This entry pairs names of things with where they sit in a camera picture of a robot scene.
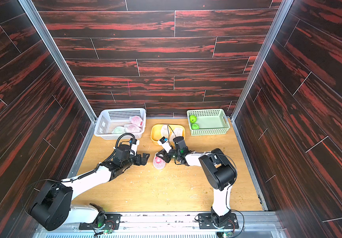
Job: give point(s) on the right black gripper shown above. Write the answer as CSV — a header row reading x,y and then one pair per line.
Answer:
x,y
167,155

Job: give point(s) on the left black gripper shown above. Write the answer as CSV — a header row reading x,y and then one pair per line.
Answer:
x,y
138,162

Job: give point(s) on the white foam net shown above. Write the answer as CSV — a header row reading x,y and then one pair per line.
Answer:
x,y
165,131
177,132
159,168

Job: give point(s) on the green apple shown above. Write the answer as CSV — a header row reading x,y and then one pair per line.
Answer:
x,y
192,119
195,126

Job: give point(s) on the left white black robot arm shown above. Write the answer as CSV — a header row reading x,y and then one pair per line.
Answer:
x,y
53,207

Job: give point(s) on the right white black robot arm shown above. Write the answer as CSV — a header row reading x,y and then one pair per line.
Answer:
x,y
219,171

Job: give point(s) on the yellow plastic tub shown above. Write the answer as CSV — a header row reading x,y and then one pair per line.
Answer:
x,y
156,132

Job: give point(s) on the white plastic mesh basket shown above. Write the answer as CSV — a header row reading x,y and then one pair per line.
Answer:
x,y
110,119

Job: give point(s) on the green plastic mesh basket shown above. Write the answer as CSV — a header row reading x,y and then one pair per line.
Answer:
x,y
210,121

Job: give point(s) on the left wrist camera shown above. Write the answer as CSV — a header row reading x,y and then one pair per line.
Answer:
x,y
134,143

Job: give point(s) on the front aluminium rail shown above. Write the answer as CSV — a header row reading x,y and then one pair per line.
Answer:
x,y
175,225

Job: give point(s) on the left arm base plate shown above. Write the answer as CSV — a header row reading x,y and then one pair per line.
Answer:
x,y
107,221

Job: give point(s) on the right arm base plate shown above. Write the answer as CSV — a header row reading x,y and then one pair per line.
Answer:
x,y
213,221

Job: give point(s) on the left aluminium frame post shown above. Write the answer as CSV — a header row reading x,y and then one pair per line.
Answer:
x,y
38,23

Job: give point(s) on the aluminium frame post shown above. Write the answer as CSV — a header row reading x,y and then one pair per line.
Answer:
x,y
270,38
38,23

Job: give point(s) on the right aluminium frame post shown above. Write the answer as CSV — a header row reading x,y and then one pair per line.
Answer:
x,y
270,38

